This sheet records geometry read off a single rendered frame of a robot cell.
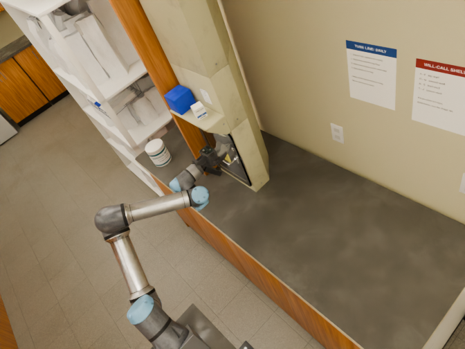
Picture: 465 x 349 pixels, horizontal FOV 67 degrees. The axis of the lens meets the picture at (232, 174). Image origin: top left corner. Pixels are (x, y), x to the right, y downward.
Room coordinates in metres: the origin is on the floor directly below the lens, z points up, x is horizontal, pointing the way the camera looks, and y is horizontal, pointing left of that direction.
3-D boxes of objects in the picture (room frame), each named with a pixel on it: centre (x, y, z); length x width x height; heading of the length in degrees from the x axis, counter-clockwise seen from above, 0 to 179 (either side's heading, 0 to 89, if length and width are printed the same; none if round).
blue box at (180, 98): (1.54, 0.08, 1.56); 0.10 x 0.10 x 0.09; 24
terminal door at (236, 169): (1.46, -0.01, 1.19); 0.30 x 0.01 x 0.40; 24
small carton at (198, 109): (1.40, 0.02, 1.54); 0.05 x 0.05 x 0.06; 10
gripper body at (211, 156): (1.29, 0.09, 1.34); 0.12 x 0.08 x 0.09; 114
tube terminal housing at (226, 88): (1.52, -0.13, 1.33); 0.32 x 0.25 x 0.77; 24
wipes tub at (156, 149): (1.95, 0.40, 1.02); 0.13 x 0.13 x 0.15
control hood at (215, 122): (1.44, 0.04, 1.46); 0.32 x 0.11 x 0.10; 24
